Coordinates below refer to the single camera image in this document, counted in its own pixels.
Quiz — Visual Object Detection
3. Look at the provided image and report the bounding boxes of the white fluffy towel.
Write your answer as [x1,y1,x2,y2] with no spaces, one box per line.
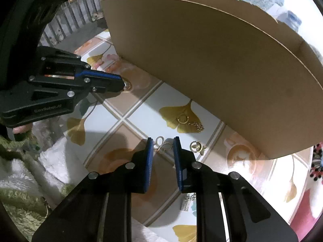
[0,137,162,242]

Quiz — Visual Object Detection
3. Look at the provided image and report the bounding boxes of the blue water jug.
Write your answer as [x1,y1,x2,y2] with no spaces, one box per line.
[276,10,302,32]

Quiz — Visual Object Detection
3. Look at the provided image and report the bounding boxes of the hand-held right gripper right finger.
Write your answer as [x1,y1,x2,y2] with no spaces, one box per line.
[174,136,298,242]

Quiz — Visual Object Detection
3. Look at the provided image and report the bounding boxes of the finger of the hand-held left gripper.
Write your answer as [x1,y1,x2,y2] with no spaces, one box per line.
[37,47,122,80]
[28,74,127,97]

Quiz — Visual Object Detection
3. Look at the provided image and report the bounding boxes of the silver rectangular charm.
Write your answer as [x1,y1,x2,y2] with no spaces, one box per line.
[180,193,197,211]

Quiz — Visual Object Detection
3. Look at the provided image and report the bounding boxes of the gold round earring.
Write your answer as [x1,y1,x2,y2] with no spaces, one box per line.
[190,141,208,156]

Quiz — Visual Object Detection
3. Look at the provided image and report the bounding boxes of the metal railing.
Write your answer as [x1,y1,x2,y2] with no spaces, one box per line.
[40,0,109,46]

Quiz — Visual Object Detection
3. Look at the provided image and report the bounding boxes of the pink floral blanket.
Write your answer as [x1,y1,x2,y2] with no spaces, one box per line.
[290,141,323,233]

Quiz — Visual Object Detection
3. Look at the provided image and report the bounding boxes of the brown cardboard box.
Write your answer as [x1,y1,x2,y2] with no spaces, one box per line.
[100,0,323,160]

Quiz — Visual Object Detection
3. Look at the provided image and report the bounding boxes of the silver wire loop charm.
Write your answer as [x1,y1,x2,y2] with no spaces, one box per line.
[155,136,175,155]

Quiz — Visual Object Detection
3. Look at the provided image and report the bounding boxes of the green fuzzy cloth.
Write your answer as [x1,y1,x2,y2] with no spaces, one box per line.
[0,134,74,234]

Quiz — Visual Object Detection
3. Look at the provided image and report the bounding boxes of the gold hoop chain earring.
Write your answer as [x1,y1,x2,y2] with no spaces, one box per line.
[177,113,205,133]

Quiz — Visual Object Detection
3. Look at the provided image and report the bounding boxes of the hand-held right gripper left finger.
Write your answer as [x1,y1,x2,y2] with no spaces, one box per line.
[31,137,154,242]

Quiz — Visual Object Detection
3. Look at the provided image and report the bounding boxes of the person's left hand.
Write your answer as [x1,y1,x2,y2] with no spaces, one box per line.
[13,123,33,135]

